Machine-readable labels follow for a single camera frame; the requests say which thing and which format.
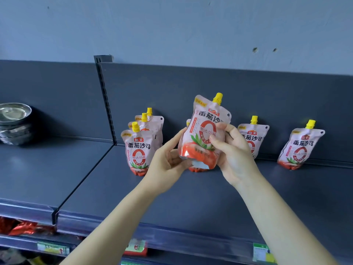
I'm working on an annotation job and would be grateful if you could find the row of red snack bags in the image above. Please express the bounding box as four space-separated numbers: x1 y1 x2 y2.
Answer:
0 216 56 236

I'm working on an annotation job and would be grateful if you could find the person's left hand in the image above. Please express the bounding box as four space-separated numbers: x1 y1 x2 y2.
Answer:
139 127 193 195

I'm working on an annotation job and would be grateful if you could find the dark blue shelf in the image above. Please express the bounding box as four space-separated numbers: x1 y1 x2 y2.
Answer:
0 55 353 265

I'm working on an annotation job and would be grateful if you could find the stack of steel bowls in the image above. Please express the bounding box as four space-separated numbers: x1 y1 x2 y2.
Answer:
0 103 33 146

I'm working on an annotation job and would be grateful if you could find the person's left forearm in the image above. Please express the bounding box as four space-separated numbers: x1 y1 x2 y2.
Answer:
59 180 171 265

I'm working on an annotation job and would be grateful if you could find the person's right hand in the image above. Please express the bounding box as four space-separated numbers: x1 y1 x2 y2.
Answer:
209 123 263 188

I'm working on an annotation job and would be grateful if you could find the person's right forearm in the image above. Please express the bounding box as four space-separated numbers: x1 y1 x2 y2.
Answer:
236 173 338 265

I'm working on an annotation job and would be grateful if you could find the yellow green price tag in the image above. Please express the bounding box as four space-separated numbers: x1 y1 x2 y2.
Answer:
37 242 70 256
253 243 276 263

